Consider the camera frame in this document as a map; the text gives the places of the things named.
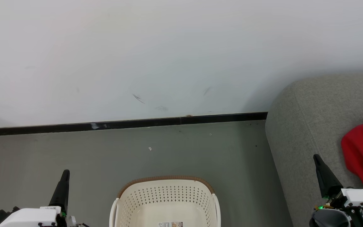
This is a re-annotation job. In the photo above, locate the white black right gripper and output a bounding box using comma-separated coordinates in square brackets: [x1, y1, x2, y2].
[309, 154, 363, 227]

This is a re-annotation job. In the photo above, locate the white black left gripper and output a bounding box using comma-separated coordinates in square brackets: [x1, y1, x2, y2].
[0, 169, 76, 227]

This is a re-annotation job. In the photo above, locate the grey fabric sofa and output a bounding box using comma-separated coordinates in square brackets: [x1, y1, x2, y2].
[265, 73, 363, 227]

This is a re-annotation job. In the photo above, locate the cream perforated laundry basket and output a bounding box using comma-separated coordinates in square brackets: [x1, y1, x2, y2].
[109, 176, 222, 227]

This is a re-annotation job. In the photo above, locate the black wall baseboard strip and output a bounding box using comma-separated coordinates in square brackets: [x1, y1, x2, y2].
[0, 112, 268, 137]

